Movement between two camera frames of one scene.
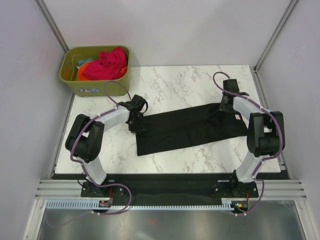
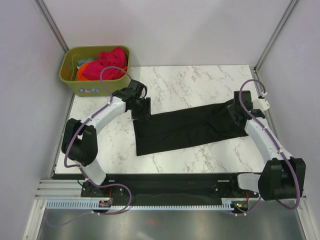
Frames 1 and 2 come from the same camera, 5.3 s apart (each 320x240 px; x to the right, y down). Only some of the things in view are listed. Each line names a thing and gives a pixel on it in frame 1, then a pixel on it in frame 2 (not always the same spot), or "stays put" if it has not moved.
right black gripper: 222,108 to 231,108
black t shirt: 167,130 stays put
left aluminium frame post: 45,12 stays put
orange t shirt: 80,76 stays put
